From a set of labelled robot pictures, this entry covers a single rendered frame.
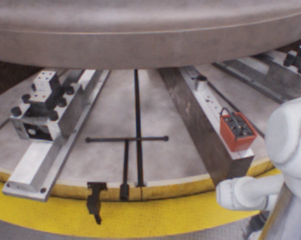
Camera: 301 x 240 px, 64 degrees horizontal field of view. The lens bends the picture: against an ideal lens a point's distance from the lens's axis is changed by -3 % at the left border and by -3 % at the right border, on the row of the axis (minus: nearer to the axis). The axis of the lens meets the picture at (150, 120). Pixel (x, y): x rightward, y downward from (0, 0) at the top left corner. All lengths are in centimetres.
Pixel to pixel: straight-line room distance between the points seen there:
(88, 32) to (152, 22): 41
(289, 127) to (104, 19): 146
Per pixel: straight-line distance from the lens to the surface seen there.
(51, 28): 179
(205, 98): 178
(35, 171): 175
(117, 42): 165
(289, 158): 40
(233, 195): 90
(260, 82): 269
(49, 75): 184
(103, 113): 222
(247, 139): 139
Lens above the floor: 176
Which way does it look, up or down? 43 degrees down
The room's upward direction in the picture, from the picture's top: straight up
